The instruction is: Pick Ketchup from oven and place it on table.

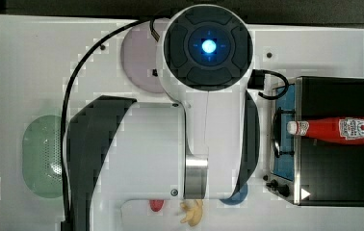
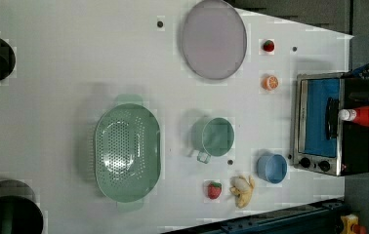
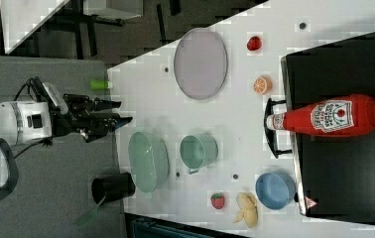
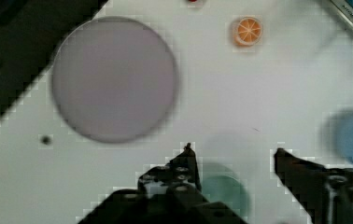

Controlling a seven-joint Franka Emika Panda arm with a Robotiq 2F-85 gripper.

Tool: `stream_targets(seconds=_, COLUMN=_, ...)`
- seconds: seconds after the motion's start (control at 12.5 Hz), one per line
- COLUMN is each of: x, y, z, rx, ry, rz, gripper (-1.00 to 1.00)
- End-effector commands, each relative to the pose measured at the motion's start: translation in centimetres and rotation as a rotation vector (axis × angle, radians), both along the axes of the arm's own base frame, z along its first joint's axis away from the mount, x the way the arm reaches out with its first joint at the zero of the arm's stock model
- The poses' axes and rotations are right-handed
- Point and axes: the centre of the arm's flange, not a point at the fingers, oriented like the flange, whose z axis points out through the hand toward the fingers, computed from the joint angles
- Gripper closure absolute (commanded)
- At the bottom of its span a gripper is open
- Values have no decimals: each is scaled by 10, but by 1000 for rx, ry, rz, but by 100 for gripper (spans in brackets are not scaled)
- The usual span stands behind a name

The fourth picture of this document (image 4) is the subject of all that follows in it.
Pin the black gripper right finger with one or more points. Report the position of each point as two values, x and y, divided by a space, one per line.
326 194

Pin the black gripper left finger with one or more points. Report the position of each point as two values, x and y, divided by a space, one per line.
167 194

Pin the blue cup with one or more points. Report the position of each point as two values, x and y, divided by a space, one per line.
337 134

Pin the lilac round plate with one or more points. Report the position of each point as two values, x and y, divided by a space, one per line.
114 79

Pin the orange slice toy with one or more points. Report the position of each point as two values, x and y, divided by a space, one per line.
247 32

